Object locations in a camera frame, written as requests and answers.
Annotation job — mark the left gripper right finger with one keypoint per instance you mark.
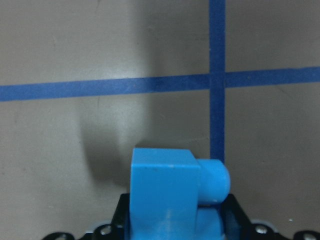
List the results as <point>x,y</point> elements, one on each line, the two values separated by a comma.
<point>236,223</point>

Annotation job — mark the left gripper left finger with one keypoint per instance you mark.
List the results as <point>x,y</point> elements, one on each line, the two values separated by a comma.
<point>120,223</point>

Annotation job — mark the blue toy block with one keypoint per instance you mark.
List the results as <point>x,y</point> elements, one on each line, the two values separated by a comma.
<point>175,196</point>

